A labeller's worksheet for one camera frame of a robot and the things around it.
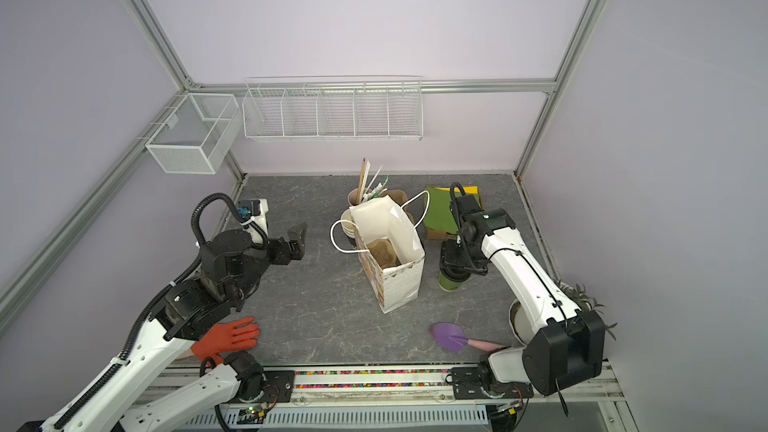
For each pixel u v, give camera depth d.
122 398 0.41
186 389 0.56
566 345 0.40
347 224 0.91
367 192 1.01
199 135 1.02
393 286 0.74
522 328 0.82
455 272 0.79
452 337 0.81
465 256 0.70
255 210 0.54
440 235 1.00
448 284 0.84
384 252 0.95
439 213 0.69
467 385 0.73
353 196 1.02
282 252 0.58
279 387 0.74
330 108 1.02
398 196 0.80
